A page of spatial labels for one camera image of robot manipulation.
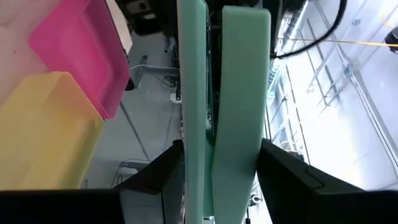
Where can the pink plastic bin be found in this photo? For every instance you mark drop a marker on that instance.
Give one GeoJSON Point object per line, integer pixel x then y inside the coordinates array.
{"type": "Point", "coordinates": [77, 46]}

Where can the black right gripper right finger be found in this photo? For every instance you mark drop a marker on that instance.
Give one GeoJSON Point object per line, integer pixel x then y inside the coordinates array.
{"type": "Point", "coordinates": [286, 186]}

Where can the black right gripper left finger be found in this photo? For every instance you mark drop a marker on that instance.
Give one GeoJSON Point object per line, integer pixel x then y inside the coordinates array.
{"type": "Point", "coordinates": [155, 193]}

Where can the yellow plastic bin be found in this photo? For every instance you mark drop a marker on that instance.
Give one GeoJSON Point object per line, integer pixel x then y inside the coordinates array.
{"type": "Point", "coordinates": [46, 130]}

